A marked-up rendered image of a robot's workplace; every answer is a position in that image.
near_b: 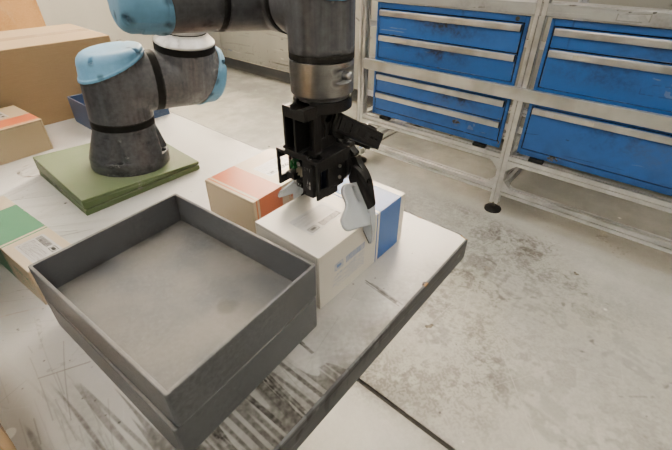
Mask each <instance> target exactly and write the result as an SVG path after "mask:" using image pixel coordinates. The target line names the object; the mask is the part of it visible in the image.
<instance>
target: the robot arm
mask: <svg viewBox="0 0 672 450"><path fill-rule="evenodd" d="M107 2H108V5H109V10H110V13H111V15H112V17H113V20H114V21H115V23H116V25H117V26H118V27H119V28H120V29H121V30H123V31H124V32H126V33H129V34H142V35H154V36H153V46H154V49H147V50H144V48H143V47H142V45H141V44H140V43H138V42H135V41H124V42H122V41H115V42H107V43H102V44H97V45H94V46H90V47H88V48H85V49H83V50H81V51H80V52H79V53H78V54H77V55H76V58H75V65H76V70H77V75H78V76H77V81H78V83H79V84H80V87H81V91H82V95H83V99H84V103H85V106H86V110H87V114H88V118H89V121H90V125H91V130H92V132H91V141H90V149H89V161H90V165H91V168H92V170H93V171H94V172H96V173H98V174H100V175H103V176H108V177H133V176H139V175H144V174H148V173H151V172H154V171H156V170H158V169H160V168H162V167H164V166H165V165H166V164H167V163H168V162H169V160H170V154H169V148H168V146H167V144H166V142H165V140H164V138H163V137H162V135H161V133H160V131H159V129H158V127H157V126H156V123H155V118H154V112H153V111H154V110H160V109H167V108H174V107H182V106H189V105H202V104H205V103H208V102H213V101H216V100H218V99H219V98H220V97H221V96H222V94H223V92H224V90H225V86H226V80H227V68H226V65H225V58H224V55H223V53H222V51H221V50H220V49H219V48H218V47H217V46H215V41H214V39H213V38H212V37H211V36H210V35H209V34H208V33H207V32H237V31H262V30H271V31H276V32H280V33H283V34H287V39H288V51H289V52H288V53H289V71H290V86H291V92H292V93H293V101H290V102H287V103H285V104H282V115H283V128H284V141H285V143H284V144H282V145H280V146H278V147H276V155H277V166H278V177H279V183H280V184H281V183H283V182H285V181H286V180H288V179H293V181H292V182H290V183H289V184H288V185H287V186H285V187H284V188H283V189H281V190H280V192H279V193H278V197H279V198H280V197H284V196H287V195H290V194H293V199H295V198H297V197H299V196H302V195H304V194H305V195H307V196H309V197H311V198H315V197H316V199H317V201H320V200H321V199H323V198H325V197H328V196H330V195H332V194H333V193H335V192H336V191H338V185H340V184H341V183H343V179H345V178H347V176H348V178H349V182H350V183H346V184H344V185H343V186H342V188H341V195H342V198H343V200H344V203H345V209H344V211H343V213H342V215H341V218H340V223H341V226H342V228H343V229H344V230H345V231H352V230H355V229H358V228H361V227H363V232H364V234H365V236H366V239H367V241H368V243H369V244H371V243H372V242H373V241H374V236H375V225H376V212H375V204H376V201H375V194H374V186H373V181H372V178H371V175H370V173H369V171H368V169H367V167H366V165H365V164H364V162H363V161H362V158H361V155H360V154H359V150H358V149H357V148H356V146H355V145H357V147H359V148H365V149H368V150H370V148H373V149H377V150H378V149H379V146H380V143H381V140H382V138H383V135H384V134H383V133H381V132H379V131H377V128H376V127H374V126H371V125H370V124H368V123H362V122H359V121H357V120H355V119H353V118H351V117H349V116H347V115H345V114H343V113H341V112H344V111H347V110H348V109H350V108H351V106H352V92H353V89H354V52H355V11H356V0H107ZM286 154H287V155H288V161H289V170H287V171H286V172H284V173H282V170H281V158H280V157H282V156H284V155H286Z"/></svg>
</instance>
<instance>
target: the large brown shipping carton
mask: <svg viewBox="0 0 672 450"><path fill-rule="evenodd" d="M107 42H111V40H110V36H109V35H106V34H103V33H100V32H96V31H93V30H90V29H86V28H83V27H80V26H76V25H73V24H61V25H52V26H43V27H35V28H26V29H17V30H8V31H0V108H4V107H8V106H12V105H14V106H16V107H18V108H20V109H22V110H24V111H26V112H28V113H30V114H32V115H34V116H36V117H38V118H40V119H42V122H43V124H44V125H48V124H52V123H56V122H60V121H64V120H68V119H72V118H75V117H74V115H73V112H72V109H71V106H70V104H69V101H68V98H67V97H68V96H72V95H76V94H81V93H82V91H81V87H80V84H79V83H78V81H77V76H78V75H77V70H76V65H75V58H76V55H77V54H78V53H79V52H80V51H81V50H83V49H85V48H88V47H90V46H94V45H97V44H102V43H107Z"/></svg>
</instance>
